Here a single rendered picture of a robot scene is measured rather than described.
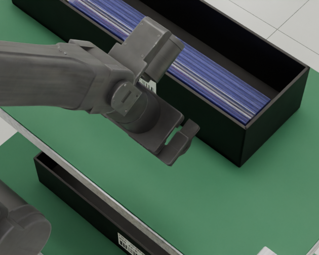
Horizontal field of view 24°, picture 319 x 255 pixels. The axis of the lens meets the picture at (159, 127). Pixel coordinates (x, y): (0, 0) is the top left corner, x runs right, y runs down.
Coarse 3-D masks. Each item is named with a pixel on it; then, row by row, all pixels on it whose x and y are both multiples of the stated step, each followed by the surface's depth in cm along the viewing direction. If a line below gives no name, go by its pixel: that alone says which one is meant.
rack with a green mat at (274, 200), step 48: (0, 0) 146; (48, 144) 126; (96, 144) 126; (192, 144) 126; (288, 144) 126; (48, 192) 190; (96, 192) 123; (144, 192) 121; (192, 192) 121; (240, 192) 121; (288, 192) 121; (48, 240) 182; (96, 240) 182; (192, 240) 116; (240, 240) 116; (288, 240) 116
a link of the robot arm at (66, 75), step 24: (0, 48) 67; (24, 48) 70; (48, 48) 74; (72, 48) 79; (96, 48) 84; (0, 72) 66; (24, 72) 68; (48, 72) 72; (72, 72) 75; (96, 72) 77; (120, 72) 81; (0, 96) 68; (24, 96) 71; (48, 96) 74; (72, 96) 77; (96, 96) 80
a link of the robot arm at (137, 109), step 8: (144, 72) 89; (144, 80) 93; (144, 96) 92; (136, 104) 90; (144, 104) 92; (112, 112) 88; (128, 112) 90; (136, 112) 91; (120, 120) 92; (128, 120) 92
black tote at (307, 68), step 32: (32, 0) 138; (128, 0) 144; (160, 0) 139; (192, 0) 132; (64, 32) 137; (96, 32) 128; (192, 32) 138; (224, 32) 131; (224, 64) 135; (256, 64) 131; (288, 64) 124; (160, 96) 127; (192, 96) 119; (288, 96) 121; (224, 128) 118; (256, 128) 118
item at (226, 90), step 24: (72, 0) 140; (96, 0) 140; (120, 0) 140; (120, 24) 136; (192, 48) 133; (168, 72) 130; (192, 72) 129; (216, 72) 129; (216, 96) 126; (240, 96) 126; (264, 96) 126; (240, 120) 124
